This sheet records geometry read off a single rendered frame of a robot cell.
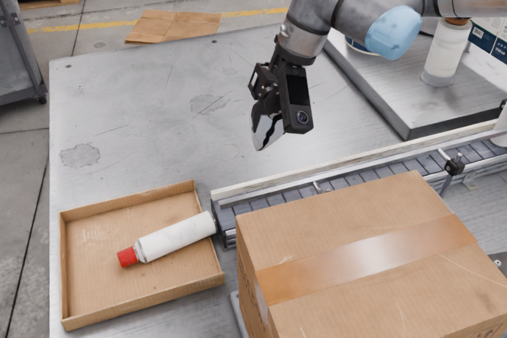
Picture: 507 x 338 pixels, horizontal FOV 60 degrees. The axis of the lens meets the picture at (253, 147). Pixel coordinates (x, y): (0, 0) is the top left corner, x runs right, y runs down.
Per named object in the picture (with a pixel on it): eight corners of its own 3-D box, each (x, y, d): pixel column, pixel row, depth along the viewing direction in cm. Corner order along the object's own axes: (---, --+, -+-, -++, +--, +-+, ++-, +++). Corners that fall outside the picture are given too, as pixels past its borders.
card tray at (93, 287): (195, 189, 104) (193, 178, 102) (225, 283, 86) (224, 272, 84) (63, 222, 97) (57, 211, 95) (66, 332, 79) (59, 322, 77)
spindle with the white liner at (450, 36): (439, 68, 133) (473, -30, 113) (458, 84, 127) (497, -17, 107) (414, 73, 131) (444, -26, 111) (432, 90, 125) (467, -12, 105)
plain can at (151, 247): (206, 207, 96) (113, 244, 89) (213, 213, 91) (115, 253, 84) (213, 228, 97) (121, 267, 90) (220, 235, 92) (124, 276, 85)
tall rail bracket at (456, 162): (428, 185, 105) (448, 133, 94) (447, 207, 100) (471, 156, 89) (416, 188, 105) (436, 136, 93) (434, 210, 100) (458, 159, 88)
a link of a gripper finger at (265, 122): (250, 134, 87) (265, 96, 82) (259, 154, 83) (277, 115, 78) (235, 133, 86) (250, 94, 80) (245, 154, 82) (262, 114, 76)
